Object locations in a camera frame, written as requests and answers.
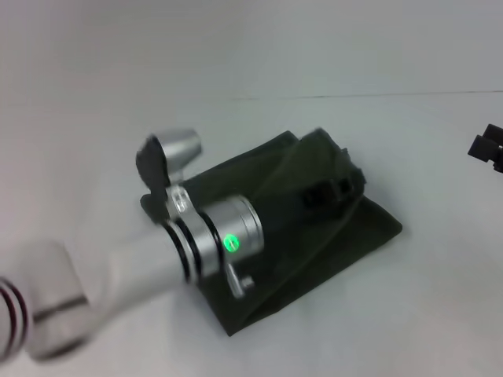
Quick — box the dark green shirt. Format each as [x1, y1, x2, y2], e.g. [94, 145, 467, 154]
[140, 127, 404, 338]

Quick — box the left gripper cable with plugs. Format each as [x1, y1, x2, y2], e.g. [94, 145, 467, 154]
[226, 262, 255, 300]

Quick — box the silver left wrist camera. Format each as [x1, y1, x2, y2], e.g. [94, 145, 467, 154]
[134, 127, 204, 199]

